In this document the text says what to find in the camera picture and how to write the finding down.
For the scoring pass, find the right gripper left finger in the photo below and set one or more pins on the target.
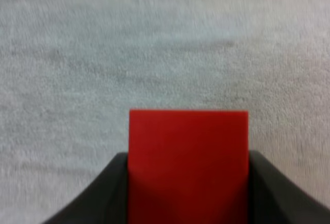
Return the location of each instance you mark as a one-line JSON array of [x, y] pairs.
[[103, 195]]

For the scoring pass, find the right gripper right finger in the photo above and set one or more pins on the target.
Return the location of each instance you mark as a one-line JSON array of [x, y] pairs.
[[281, 195]]

